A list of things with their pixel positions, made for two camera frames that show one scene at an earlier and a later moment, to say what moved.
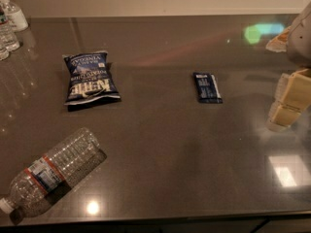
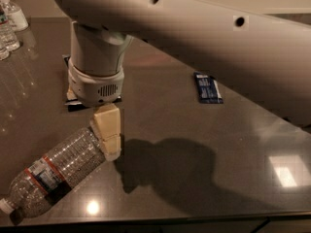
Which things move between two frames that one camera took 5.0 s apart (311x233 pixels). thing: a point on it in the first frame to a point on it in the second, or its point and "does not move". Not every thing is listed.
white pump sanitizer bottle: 14,12 does not move
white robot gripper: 301,42 to 93,88
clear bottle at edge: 4,51 does not move
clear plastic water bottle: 52,174 does not move
